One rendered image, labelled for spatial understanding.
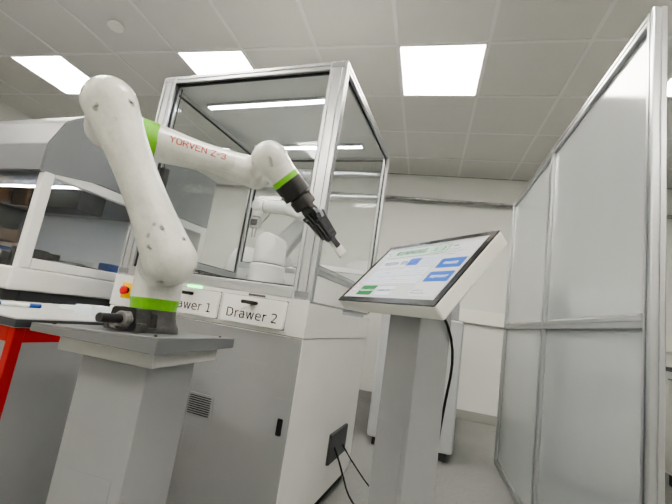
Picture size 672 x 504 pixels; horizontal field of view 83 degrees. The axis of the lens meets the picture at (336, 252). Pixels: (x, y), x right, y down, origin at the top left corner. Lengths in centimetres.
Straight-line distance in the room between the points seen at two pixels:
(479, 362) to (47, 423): 399
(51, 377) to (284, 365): 76
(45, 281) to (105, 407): 126
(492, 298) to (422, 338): 358
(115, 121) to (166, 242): 30
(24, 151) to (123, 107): 140
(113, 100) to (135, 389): 68
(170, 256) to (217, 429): 91
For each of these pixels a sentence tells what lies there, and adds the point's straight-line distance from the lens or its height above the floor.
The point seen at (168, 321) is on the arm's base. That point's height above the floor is 82.
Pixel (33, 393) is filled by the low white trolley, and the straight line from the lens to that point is 157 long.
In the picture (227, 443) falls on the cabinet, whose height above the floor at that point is 36.
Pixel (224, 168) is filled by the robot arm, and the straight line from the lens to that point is 126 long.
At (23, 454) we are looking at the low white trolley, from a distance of 163.
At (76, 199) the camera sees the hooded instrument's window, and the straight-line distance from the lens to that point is 239.
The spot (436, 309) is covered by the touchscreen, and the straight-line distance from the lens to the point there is 95.
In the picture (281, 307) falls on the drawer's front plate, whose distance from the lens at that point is 151.
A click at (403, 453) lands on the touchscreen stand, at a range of 121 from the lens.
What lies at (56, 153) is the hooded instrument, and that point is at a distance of 232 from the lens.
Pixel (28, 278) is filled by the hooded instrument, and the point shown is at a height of 86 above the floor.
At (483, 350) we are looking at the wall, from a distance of 468.
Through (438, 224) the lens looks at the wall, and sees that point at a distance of 480.
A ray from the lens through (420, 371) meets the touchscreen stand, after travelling 117.
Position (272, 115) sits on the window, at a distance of 186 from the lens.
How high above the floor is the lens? 90
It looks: 9 degrees up
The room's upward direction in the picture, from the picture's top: 9 degrees clockwise
